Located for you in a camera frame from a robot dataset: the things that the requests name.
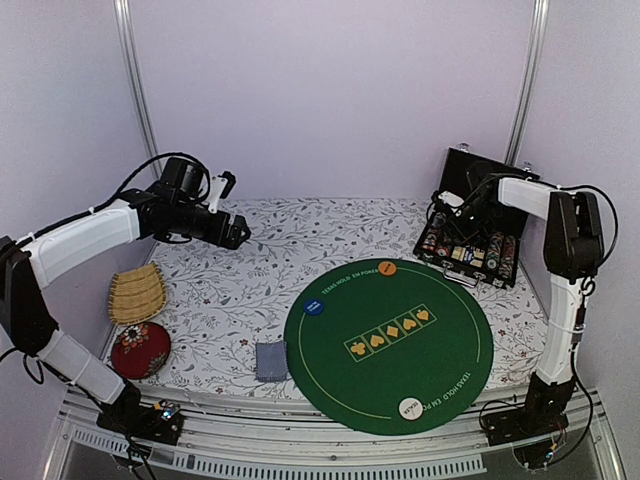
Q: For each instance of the round green poker mat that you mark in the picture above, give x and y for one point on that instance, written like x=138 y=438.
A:
x=381 y=339

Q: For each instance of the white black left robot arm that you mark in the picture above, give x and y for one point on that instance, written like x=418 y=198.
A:
x=183 y=201

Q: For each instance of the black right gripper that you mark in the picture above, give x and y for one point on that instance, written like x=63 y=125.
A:
x=463 y=232

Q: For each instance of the right aluminium frame post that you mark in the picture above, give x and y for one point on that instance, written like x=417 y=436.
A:
x=533 y=58

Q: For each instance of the woven bamboo basket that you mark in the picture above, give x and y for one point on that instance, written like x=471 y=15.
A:
x=137 y=295

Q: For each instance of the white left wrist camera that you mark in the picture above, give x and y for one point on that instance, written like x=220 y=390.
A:
x=219 y=188

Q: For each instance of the orange blind button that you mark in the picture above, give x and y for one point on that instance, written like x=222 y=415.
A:
x=387 y=268

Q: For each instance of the blue blind button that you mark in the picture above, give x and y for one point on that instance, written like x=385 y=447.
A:
x=313 y=307

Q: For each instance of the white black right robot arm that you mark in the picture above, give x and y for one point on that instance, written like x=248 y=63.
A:
x=573 y=251

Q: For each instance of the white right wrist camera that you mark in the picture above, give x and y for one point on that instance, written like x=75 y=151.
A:
x=448 y=198

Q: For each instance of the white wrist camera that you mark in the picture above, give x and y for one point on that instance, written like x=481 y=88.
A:
x=448 y=198
x=219 y=188

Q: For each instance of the black poker chip case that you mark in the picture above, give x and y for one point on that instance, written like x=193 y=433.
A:
x=495 y=261

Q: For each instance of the blue playing card deck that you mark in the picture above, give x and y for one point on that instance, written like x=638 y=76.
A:
x=271 y=362

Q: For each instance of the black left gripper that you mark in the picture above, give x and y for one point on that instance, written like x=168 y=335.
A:
x=233 y=240

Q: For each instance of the white dealer button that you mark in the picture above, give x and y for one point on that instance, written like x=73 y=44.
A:
x=411 y=409

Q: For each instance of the floral white table cloth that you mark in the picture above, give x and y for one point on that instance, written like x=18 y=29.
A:
x=221 y=303

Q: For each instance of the left aluminium frame post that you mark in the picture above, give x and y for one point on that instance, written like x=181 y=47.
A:
x=125 y=29

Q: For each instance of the aluminium frame post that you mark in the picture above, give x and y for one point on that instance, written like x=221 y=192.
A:
x=125 y=29
x=533 y=58

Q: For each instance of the red floral round cushion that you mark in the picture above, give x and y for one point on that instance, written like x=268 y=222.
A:
x=141 y=350

